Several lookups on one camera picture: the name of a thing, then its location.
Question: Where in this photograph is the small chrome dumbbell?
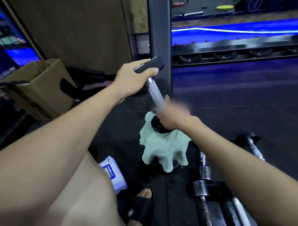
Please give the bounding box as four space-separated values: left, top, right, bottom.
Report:
199 151 212 181

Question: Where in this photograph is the person's right hand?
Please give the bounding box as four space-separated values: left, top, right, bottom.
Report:
156 94 201 131

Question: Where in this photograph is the person's left forearm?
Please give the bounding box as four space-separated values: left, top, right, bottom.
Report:
0 85 126 226

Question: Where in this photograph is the person's right forearm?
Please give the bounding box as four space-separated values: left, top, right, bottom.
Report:
183 119 298 226

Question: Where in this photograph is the black headed chrome handle dumbbell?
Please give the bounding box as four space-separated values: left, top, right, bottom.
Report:
221 197 253 226
134 56 174 133
236 132 266 161

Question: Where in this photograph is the thin wooden stick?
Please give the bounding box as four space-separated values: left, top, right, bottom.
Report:
1 0 49 67

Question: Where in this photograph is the steel barbell bar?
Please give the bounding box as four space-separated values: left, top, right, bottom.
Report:
173 11 204 17

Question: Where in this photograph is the glowing white light strip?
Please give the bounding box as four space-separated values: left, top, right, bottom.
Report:
172 27 298 34

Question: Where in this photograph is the black padded bench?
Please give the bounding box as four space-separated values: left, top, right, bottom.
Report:
60 66 117 102

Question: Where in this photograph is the light green cloth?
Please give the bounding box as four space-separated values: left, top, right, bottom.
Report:
139 111 192 173

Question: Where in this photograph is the person's left hand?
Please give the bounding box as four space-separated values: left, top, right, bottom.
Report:
111 58 159 105

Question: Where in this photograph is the white blue wet wipes pack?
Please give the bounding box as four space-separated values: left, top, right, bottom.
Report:
99 156 128 195

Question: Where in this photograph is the large chrome dumbbell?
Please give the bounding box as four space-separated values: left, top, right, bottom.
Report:
192 180 214 226

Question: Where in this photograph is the row of black bumper plates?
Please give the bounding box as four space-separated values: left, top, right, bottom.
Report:
235 0 298 12

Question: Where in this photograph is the person's left leg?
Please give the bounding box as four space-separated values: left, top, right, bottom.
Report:
35 151 126 226

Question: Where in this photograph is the black strap handle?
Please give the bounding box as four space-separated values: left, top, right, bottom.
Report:
0 81 29 89

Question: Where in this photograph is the dark metal rack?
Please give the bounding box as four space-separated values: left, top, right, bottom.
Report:
172 34 298 68

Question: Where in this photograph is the brown cardboard box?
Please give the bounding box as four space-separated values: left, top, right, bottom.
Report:
0 58 77 120

